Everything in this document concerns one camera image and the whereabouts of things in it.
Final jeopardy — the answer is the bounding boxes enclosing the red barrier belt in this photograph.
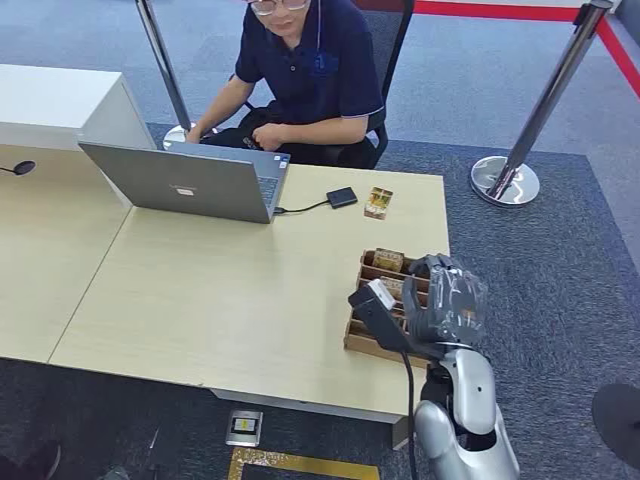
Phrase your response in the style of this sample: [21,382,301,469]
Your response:
[352,0,584,25]
[593,15,640,102]

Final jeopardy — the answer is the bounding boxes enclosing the black shoe with pale sole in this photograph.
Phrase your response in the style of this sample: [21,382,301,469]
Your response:
[0,440,62,480]

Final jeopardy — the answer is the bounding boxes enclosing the white cabinet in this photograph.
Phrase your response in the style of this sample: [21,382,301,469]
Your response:
[0,64,158,154]

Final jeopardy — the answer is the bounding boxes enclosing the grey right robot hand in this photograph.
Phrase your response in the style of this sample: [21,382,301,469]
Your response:
[401,253,489,350]

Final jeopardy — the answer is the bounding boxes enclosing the gold patterned card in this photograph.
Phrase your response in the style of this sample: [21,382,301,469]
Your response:
[382,276,407,301]
[363,186,394,221]
[371,248,405,274]

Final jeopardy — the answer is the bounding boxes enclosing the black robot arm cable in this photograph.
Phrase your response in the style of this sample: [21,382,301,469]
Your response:
[399,352,420,480]

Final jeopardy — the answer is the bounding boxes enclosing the dark grey carpet mat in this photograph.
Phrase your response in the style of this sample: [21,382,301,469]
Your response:
[0,122,640,480]

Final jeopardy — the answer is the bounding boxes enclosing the black round puck with cable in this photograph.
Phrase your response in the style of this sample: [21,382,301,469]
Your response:
[0,160,37,178]

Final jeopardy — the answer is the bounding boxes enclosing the person's left hand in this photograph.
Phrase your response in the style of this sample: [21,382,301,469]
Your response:
[251,122,289,153]

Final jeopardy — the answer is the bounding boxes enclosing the black office chair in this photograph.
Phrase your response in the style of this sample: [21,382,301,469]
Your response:
[229,0,417,171]

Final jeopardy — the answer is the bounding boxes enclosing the metal floor socket box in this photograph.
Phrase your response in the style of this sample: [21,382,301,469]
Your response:
[225,409,264,448]

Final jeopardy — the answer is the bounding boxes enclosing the wooden card holder tray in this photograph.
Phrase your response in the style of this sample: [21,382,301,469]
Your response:
[343,248,436,370]

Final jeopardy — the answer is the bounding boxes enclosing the grey laptop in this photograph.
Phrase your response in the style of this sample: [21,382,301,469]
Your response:
[78,140,291,225]

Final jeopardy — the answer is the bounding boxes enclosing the black reader cable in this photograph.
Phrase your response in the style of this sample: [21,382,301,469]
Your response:
[273,198,331,216]

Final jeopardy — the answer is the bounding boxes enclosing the black round base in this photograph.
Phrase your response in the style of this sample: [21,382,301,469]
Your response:
[591,382,640,472]

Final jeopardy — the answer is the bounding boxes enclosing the eyeglasses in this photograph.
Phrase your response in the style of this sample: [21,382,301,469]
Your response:
[248,0,310,17]

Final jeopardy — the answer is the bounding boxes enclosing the chrome stanchion post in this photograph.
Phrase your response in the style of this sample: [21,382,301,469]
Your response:
[469,0,615,209]
[134,0,202,151]

